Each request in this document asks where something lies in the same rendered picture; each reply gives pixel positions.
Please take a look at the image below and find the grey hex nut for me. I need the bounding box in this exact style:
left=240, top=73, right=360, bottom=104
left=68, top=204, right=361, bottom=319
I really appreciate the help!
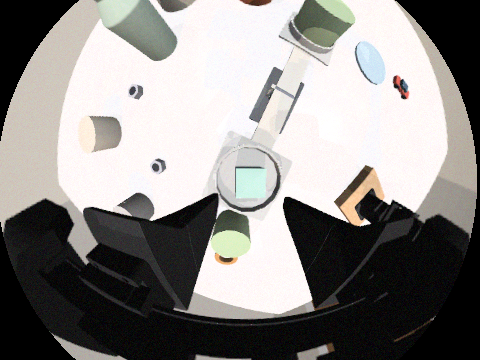
left=128, top=84, right=144, bottom=100
left=149, top=157, right=167, bottom=175

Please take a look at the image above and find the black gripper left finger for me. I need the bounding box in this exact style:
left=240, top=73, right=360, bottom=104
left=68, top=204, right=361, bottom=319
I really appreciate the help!
left=83, top=193, right=219, bottom=311

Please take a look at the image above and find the red toy car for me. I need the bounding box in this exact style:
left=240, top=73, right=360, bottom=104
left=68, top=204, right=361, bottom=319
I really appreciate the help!
left=393, top=75, right=409, bottom=100

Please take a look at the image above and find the grey balance beam with square pans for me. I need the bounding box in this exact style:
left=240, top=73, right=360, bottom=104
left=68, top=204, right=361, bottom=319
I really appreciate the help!
left=201, top=11, right=336, bottom=221

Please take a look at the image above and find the orange-brown ring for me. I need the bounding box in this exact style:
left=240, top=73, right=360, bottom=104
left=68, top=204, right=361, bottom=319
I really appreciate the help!
left=215, top=252, right=239, bottom=265

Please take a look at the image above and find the pale green cup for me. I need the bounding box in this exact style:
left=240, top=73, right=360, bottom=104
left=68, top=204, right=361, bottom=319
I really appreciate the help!
left=211, top=209, right=251, bottom=259
left=293, top=0, right=356, bottom=48

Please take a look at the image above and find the beige cylinder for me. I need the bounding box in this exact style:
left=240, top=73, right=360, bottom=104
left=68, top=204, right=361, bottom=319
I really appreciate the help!
left=77, top=115, right=121, bottom=153

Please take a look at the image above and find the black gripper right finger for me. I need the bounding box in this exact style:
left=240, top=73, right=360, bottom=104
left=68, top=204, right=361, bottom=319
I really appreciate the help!
left=283, top=196, right=413, bottom=308

